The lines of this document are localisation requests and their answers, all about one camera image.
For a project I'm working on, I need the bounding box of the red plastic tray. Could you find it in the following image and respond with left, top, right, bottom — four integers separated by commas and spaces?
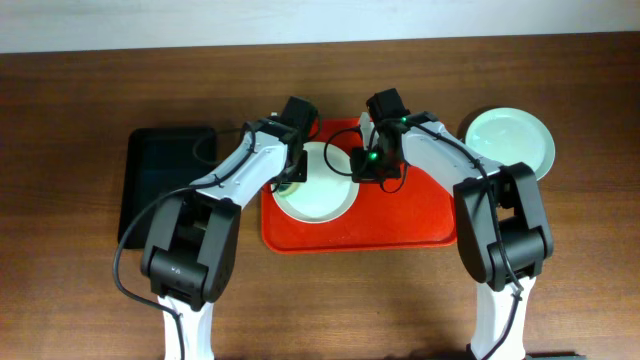
260, 117, 459, 255

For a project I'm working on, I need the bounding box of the green yellow sponge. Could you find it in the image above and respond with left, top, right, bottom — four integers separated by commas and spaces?
275, 183, 300, 197

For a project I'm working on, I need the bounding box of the white plate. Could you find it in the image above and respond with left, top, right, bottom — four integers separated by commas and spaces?
273, 142, 359, 224

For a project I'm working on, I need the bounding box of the black plastic tray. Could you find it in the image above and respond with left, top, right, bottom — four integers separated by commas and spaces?
117, 126, 217, 238

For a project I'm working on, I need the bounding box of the light green plate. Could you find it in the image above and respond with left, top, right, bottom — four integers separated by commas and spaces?
464, 107, 556, 180

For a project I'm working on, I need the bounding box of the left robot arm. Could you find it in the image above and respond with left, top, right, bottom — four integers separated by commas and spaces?
141, 97, 319, 359

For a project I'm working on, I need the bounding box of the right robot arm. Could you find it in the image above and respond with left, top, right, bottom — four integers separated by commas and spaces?
350, 88, 554, 359

